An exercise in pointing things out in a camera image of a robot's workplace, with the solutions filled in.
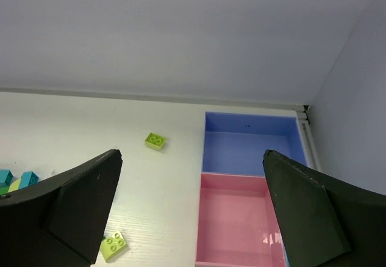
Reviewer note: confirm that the lime lego brick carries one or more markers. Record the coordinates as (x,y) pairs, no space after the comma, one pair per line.
(112,246)
(155,141)

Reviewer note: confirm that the cyan lego brick stack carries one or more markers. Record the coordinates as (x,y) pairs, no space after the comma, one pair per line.
(6,177)

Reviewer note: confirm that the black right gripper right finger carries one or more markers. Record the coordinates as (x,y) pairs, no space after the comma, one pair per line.
(324,221)

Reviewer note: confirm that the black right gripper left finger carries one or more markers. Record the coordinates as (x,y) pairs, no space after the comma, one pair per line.
(60,221)

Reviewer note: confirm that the blue plastic bin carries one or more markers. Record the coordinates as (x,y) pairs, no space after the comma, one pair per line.
(235,143)

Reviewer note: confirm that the pink plastic bin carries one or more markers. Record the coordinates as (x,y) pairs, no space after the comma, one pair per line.
(237,225)

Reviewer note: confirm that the cyan yellow lego stack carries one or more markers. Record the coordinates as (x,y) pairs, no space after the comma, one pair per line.
(27,179)

